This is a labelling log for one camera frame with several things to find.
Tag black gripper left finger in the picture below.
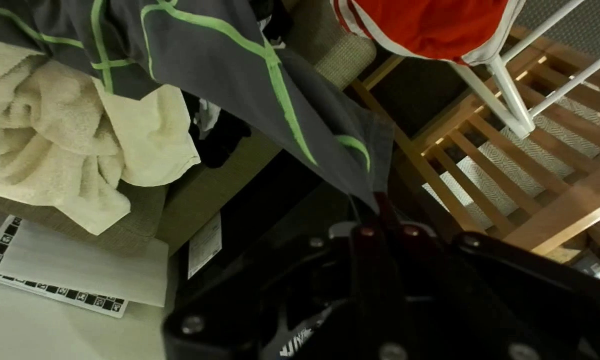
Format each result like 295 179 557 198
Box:
162 193 409 360

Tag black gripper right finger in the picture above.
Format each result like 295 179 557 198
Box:
383 194 600 360

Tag grey green-striped cycling shorts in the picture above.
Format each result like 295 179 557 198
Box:
0 0 399 217

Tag red white-trimmed shorts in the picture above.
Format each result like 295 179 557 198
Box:
331 0 528 69

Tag black side table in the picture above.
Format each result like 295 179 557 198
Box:
179 148 383 316

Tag wooden slatted chair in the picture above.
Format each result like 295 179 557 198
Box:
349 26 600 259

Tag white checkered calibration board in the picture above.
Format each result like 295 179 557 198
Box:
0 203 173 320

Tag cream terry towel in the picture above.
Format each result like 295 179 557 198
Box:
0 36 203 237

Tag white wire drying rack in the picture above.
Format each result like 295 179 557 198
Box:
446 0 600 142

